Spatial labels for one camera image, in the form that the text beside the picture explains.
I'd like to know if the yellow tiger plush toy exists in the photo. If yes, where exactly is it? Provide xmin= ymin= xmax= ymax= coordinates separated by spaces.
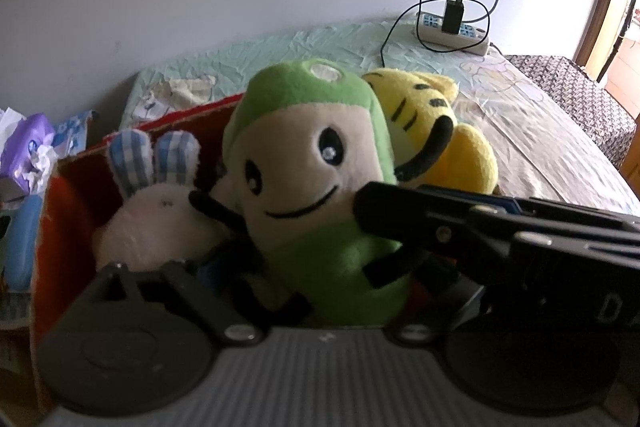
xmin=362 ymin=68 xmax=498 ymax=194

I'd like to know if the white bunny plush toy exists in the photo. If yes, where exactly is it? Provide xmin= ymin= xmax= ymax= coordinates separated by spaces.
xmin=93 ymin=129 xmax=229 ymax=272

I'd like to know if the green bean plush toy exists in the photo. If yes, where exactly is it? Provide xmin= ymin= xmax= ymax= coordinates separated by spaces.
xmin=190 ymin=58 xmax=407 ymax=326

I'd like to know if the green patterned bed sheet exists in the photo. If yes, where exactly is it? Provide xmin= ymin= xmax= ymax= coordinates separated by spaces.
xmin=120 ymin=20 xmax=639 ymax=215

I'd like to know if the white power strip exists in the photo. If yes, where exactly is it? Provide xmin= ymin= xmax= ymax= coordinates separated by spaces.
xmin=416 ymin=12 xmax=489 ymax=56

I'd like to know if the brown patterned blanket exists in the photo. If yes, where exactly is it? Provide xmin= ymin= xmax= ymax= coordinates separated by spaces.
xmin=506 ymin=55 xmax=637 ymax=169

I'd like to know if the black charger adapter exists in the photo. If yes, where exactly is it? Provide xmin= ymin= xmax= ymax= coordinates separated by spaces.
xmin=442 ymin=0 xmax=464 ymax=35

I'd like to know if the red cardboard box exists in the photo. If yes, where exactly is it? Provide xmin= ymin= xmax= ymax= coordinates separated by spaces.
xmin=28 ymin=92 xmax=252 ymax=415

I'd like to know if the blue checked box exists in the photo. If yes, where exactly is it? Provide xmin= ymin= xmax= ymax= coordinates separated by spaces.
xmin=52 ymin=109 xmax=96 ymax=158

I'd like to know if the purple tissue pack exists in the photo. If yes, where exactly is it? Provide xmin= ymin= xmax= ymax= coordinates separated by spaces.
xmin=1 ymin=113 xmax=58 ymax=202

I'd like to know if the black charging cable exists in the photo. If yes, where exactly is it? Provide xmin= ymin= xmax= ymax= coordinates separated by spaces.
xmin=380 ymin=0 xmax=493 ymax=70

